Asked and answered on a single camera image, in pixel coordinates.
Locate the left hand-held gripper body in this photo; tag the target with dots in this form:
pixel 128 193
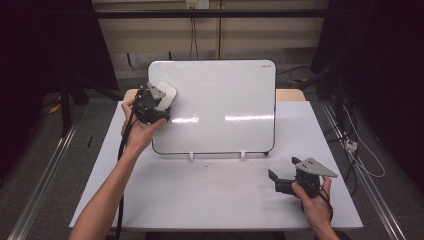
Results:
pixel 148 103

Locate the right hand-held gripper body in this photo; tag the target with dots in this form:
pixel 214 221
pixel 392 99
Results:
pixel 310 178

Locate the white whiteboard eraser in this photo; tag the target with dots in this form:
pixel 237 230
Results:
pixel 166 95

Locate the white whiteboard with black rim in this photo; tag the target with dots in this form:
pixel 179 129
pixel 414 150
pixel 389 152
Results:
pixel 220 100

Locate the person's right hand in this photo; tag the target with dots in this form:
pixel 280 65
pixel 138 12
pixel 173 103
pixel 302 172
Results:
pixel 313 206

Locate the person's left hand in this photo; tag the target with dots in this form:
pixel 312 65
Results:
pixel 140 133

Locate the white whiteboard foot clip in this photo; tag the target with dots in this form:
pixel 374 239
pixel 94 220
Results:
pixel 191 155
pixel 243 154

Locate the white power strip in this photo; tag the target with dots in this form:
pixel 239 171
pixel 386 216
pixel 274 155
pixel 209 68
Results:
pixel 351 145

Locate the white table cover sheet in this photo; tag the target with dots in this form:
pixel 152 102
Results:
pixel 216 193

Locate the wooden table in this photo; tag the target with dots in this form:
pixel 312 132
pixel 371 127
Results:
pixel 289 95

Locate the small black floor object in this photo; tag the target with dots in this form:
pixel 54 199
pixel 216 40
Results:
pixel 89 141

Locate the black metal stand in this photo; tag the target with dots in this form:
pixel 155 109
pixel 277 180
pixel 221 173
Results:
pixel 66 106

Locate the black horizontal bar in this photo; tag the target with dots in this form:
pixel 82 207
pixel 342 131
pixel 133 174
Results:
pixel 206 13

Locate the dark curtain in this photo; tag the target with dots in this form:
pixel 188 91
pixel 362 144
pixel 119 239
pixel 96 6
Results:
pixel 43 50
pixel 383 66

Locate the aluminium floor rail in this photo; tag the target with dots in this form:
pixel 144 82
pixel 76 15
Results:
pixel 43 183
pixel 373 193

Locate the white wall outlet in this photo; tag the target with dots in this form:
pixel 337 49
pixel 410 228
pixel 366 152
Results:
pixel 197 4

